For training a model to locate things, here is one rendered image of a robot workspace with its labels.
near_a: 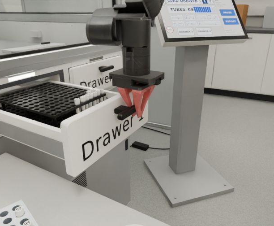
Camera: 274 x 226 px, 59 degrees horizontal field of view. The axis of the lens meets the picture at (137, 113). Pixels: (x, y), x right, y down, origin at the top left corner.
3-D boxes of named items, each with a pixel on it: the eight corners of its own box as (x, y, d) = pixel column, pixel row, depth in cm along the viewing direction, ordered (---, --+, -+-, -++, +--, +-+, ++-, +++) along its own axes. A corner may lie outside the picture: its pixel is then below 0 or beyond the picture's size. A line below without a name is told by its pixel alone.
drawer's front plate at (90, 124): (147, 121, 67) (148, 83, 63) (73, 179, 44) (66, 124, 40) (142, 120, 68) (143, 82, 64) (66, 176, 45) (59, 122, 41)
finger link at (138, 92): (129, 108, 59) (128, 70, 55) (155, 113, 55) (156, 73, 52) (113, 118, 54) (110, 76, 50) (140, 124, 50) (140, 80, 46)
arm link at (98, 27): (147, -28, 44) (158, 3, 52) (92, -24, 48) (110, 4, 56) (133, 32, 42) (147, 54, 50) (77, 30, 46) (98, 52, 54)
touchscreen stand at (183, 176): (233, 191, 160) (264, 28, 121) (172, 207, 147) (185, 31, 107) (193, 153, 204) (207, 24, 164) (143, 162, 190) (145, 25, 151)
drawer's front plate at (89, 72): (122, 81, 106) (122, 55, 102) (75, 100, 83) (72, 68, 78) (119, 80, 107) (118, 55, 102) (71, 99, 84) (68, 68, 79)
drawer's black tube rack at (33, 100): (107, 115, 66) (105, 93, 64) (57, 143, 52) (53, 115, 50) (50, 101, 77) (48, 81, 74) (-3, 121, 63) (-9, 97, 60)
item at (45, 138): (139, 117, 66) (139, 96, 64) (71, 164, 46) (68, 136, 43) (40, 93, 85) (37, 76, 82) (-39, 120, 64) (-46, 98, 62)
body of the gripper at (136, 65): (125, 75, 56) (124, 41, 53) (164, 80, 51) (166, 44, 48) (108, 81, 51) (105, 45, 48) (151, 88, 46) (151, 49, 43)
